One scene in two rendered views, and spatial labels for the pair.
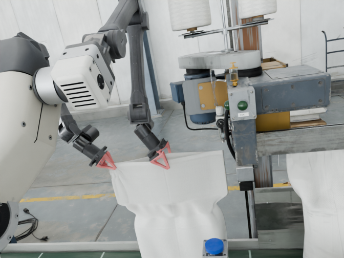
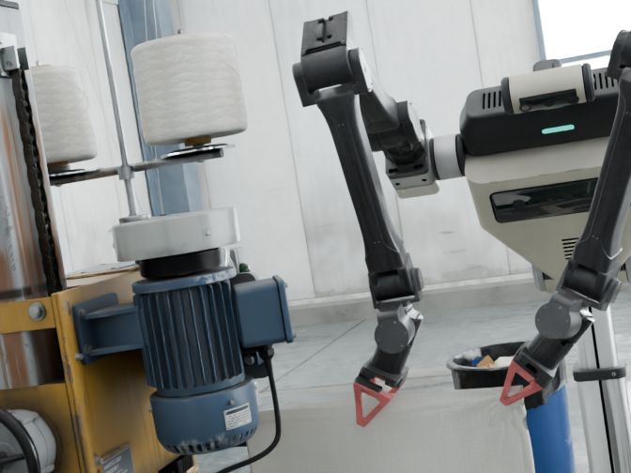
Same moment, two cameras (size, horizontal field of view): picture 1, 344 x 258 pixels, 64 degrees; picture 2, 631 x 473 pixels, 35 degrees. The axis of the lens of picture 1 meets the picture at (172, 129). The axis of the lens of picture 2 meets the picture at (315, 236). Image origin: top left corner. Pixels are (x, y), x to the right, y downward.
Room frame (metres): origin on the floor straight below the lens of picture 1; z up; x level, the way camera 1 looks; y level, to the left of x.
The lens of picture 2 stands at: (2.73, 0.16, 1.43)
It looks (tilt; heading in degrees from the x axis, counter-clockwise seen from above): 3 degrees down; 186
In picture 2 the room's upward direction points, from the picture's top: 9 degrees counter-clockwise
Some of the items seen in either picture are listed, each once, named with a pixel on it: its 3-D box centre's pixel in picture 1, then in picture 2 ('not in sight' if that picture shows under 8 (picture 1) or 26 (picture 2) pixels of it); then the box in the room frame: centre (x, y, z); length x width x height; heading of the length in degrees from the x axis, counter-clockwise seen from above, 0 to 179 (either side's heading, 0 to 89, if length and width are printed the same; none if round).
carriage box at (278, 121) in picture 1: (253, 97); (67, 385); (1.25, -0.40, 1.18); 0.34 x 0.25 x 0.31; 167
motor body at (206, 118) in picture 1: (201, 97); (197, 358); (1.33, -0.17, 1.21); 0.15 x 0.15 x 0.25
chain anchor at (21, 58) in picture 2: not in sight; (13, 53); (1.36, -0.36, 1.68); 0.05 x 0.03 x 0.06; 167
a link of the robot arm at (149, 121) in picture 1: (142, 121); (396, 310); (1.10, 0.11, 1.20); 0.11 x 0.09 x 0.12; 169
